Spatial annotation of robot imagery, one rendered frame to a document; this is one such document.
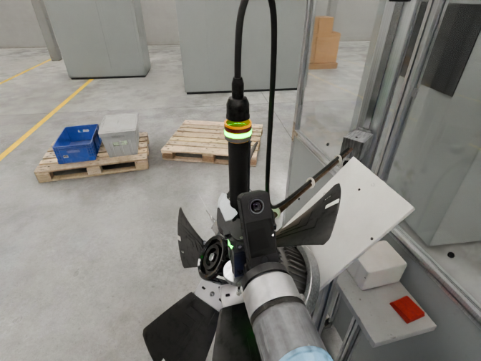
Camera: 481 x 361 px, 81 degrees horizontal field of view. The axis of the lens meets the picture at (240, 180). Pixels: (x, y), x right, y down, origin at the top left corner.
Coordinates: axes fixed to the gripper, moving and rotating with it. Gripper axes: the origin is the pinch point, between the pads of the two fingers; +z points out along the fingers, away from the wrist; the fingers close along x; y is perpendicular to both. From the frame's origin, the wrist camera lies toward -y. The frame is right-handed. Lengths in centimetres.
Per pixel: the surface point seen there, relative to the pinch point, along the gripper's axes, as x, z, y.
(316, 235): 12.5, -10.7, 4.3
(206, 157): 21, 262, 141
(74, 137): -140, 333, 127
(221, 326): -6.1, -10.3, 28.2
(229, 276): -2.8, -4.4, 19.5
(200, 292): -9.6, 4.4, 35.6
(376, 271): 53, 8, 51
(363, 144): 49, 27, 9
